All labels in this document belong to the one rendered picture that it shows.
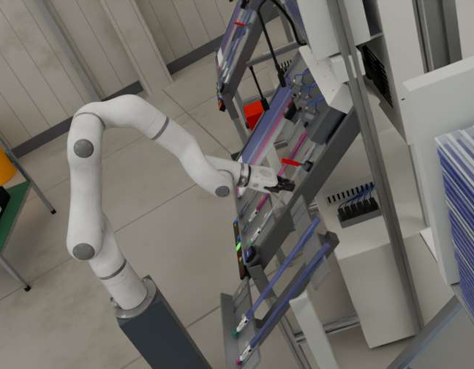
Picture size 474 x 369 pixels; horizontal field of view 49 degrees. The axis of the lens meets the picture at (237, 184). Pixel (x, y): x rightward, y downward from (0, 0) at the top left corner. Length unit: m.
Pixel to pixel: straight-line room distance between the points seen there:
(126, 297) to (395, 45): 1.26
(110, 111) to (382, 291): 1.22
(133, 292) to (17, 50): 3.98
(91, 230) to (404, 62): 1.10
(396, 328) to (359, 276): 0.37
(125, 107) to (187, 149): 0.23
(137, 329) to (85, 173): 0.68
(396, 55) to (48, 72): 4.53
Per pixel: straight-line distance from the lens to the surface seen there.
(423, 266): 2.10
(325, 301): 2.66
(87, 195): 1.73
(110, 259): 1.91
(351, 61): 1.49
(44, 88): 5.74
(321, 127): 1.65
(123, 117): 1.60
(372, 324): 2.26
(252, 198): 2.09
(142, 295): 2.03
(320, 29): 1.47
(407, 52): 1.59
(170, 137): 1.63
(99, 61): 5.74
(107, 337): 3.12
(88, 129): 1.59
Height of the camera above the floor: 2.00
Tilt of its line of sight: 34 degrees down
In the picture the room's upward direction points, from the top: 25 degrees counter-clockwise
